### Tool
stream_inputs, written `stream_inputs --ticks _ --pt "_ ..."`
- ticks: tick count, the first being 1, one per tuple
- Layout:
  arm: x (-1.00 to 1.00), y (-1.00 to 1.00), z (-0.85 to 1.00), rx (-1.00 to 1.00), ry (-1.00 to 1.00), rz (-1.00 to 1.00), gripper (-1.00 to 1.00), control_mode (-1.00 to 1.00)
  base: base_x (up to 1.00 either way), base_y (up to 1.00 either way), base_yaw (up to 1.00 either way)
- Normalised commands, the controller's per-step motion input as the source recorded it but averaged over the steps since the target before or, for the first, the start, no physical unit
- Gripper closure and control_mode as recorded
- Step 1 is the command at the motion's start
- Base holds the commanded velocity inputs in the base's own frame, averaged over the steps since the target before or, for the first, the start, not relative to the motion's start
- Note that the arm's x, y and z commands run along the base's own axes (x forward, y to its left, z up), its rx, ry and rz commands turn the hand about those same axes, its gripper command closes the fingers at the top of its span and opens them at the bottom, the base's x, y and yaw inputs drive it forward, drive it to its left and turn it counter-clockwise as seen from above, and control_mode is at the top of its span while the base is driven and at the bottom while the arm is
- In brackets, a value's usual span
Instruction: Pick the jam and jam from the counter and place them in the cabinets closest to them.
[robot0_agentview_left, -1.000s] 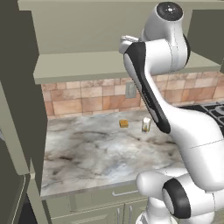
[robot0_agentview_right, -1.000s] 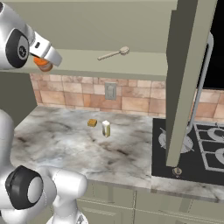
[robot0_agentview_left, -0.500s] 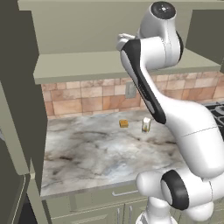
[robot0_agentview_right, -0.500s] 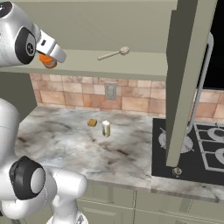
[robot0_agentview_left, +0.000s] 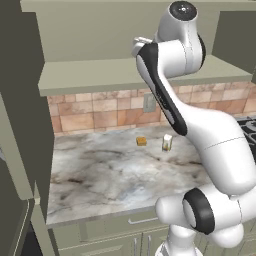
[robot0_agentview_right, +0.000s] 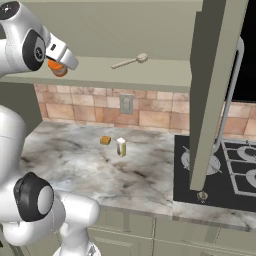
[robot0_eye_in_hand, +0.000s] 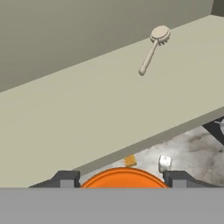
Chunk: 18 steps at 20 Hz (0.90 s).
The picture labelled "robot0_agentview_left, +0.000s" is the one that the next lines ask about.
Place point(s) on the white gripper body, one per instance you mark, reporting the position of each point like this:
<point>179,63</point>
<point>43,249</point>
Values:
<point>138,46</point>

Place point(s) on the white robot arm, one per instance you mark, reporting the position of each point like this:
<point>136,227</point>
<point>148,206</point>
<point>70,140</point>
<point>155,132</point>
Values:
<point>220,146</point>

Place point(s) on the pale yellow jam jar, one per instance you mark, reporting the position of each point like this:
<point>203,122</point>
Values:
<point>167,142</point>

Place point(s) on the dark olive tall cabinet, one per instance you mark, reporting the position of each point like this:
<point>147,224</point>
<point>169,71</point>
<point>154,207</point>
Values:
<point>23,83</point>

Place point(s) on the black hob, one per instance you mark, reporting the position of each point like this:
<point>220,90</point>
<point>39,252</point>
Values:
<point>248,131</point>

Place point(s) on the pale green drawer front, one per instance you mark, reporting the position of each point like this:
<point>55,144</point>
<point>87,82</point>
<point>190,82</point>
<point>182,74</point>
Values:
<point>110,228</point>

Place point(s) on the pale green cupboard door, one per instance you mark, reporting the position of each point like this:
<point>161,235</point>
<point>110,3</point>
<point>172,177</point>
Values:
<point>155,243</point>
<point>100,249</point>

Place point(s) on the olive green wall cabinet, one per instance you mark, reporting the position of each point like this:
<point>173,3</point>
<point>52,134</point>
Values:
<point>100,46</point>

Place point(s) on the grey wall outlet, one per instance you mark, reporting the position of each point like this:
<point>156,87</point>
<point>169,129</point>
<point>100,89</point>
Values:
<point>149,102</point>

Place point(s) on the dark olive wall cabinet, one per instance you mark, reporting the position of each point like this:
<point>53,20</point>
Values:
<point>236,40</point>

